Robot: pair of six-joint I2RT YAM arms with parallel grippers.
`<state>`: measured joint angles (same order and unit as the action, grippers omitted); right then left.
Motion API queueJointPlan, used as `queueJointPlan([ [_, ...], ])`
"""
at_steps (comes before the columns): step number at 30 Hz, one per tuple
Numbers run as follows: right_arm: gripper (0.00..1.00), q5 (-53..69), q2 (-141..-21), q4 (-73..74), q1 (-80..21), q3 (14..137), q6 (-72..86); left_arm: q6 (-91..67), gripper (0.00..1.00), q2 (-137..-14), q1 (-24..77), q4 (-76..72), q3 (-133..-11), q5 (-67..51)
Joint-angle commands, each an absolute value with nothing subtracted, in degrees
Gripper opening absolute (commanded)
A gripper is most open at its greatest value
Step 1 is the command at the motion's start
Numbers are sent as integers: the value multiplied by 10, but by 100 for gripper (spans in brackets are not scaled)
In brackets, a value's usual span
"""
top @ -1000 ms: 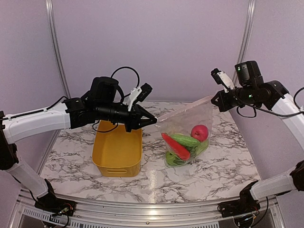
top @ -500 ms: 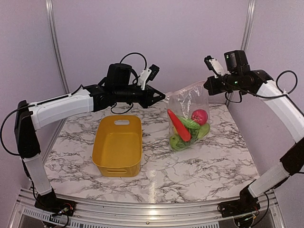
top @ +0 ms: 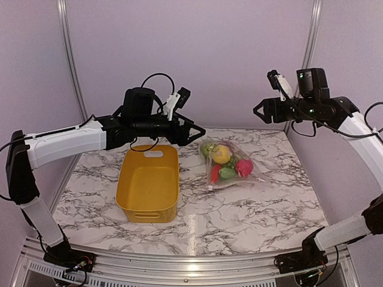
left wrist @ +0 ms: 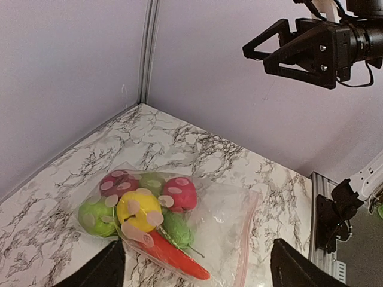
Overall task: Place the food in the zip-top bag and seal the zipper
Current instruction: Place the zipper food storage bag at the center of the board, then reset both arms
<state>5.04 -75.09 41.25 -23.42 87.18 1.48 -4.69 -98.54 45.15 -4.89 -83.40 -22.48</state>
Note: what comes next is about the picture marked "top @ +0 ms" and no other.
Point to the light green toy apple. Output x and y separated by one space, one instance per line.
206 148

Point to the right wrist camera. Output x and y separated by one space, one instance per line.
312 84

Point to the front aluminium rail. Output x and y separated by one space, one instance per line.
114 268

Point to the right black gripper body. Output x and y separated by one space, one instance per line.
285 115

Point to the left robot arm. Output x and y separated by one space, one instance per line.
29 152

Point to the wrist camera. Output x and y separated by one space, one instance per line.
141 103
312 84

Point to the orange toy carrot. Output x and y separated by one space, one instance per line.
214 173

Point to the green toy grapes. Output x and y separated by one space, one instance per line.
231 163

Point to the yellow plastic basket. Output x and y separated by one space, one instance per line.
149 184

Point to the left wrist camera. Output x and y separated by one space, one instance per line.
141 103

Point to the right aluminium frame post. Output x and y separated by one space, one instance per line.
313 31

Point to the left aluminium frame post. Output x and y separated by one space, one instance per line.
64 22

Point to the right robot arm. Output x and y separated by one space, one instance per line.
348 176

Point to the aluminium frame post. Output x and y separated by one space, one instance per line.
313 31
64 22

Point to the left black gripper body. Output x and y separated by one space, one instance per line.
143 127

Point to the yellow toy lemon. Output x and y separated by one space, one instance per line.
222 154

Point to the clear zip top bag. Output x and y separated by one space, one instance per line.
256 177

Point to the red toy apple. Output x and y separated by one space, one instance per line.
244 167

